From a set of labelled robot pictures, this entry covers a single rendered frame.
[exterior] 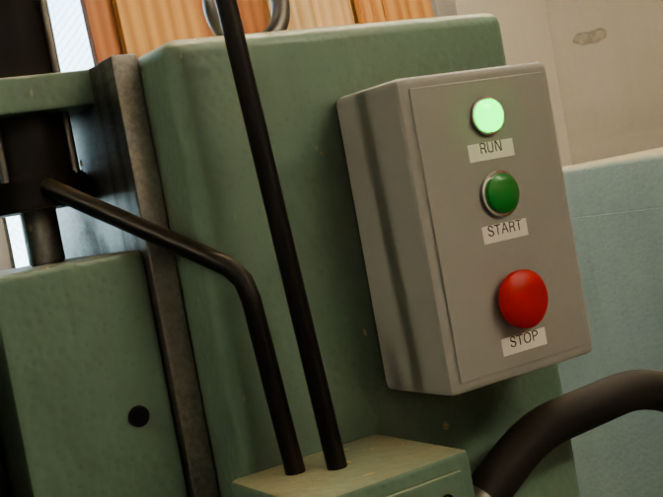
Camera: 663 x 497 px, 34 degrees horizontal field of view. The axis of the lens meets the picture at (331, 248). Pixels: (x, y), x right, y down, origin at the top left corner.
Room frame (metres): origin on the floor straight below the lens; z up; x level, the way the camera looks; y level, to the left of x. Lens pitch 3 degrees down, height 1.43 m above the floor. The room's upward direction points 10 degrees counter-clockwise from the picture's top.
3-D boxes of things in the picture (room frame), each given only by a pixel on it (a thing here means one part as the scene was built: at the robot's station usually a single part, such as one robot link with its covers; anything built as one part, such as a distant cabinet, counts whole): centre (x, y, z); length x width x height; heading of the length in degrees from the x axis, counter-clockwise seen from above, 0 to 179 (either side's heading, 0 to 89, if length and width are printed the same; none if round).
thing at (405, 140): (0.58, -0.07, 1.40); 0.10 x 0.06 x 0.16; 121
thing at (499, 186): (0.55, -0.09, 1.42); 0.02 x 0.01 x 0.02; 121
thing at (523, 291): (0.55, -0.09, 1.36); 0.03 x 0.01 x 0.03; 121
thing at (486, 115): (0.55, -0.09, 1.46); 0.02 x 0.01 x 0.02; 121
